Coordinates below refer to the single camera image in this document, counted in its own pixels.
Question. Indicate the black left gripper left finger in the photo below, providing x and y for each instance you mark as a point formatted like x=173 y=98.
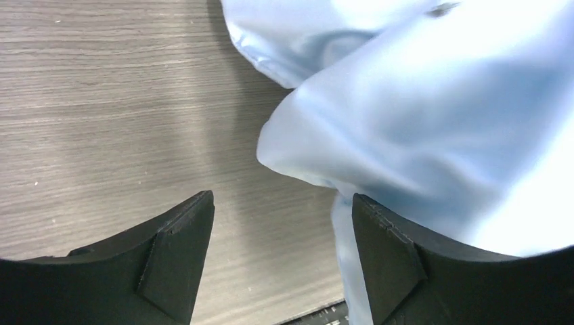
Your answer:
x=147 y=274

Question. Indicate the light blue pillowcase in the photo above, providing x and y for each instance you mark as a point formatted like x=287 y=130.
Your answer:
x=457 y=115

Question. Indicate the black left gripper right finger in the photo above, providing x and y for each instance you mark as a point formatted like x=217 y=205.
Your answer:
x=414 y=275

